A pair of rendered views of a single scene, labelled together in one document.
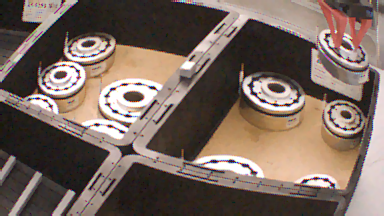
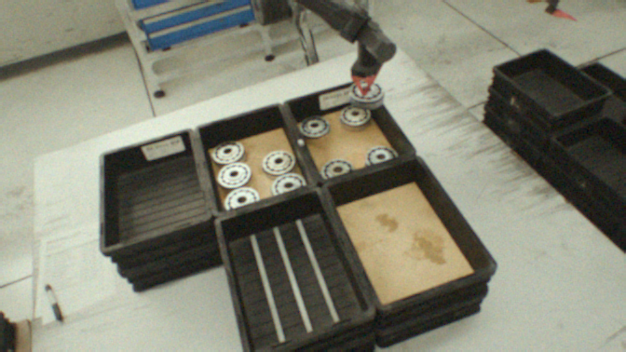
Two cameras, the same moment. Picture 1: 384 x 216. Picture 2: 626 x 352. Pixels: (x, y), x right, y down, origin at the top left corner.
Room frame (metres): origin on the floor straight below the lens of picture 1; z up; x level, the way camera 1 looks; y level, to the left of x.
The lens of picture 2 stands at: (0.14, 0.49, 1.87)
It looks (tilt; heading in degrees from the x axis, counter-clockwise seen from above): 47 degrees down; 330
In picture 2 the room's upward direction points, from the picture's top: 9 degrees counter-clockwise
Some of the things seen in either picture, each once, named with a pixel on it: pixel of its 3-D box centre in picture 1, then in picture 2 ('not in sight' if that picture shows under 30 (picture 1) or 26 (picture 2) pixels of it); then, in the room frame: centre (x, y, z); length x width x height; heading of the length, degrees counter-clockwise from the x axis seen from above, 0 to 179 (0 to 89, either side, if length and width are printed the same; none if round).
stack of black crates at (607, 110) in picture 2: not in sight; (596, 108); (0.83, -1.59, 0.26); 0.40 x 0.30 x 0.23; 167
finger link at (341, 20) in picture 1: (342, 21); (365, 78); (0.96, -0.20, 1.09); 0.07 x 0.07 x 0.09; 28
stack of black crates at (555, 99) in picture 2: not in sight; (536, 118); (0.92, -1.20, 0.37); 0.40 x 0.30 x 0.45; 167
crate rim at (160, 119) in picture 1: (303, 106); (345, 128); (0.99, -0.14, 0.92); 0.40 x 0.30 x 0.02; 162
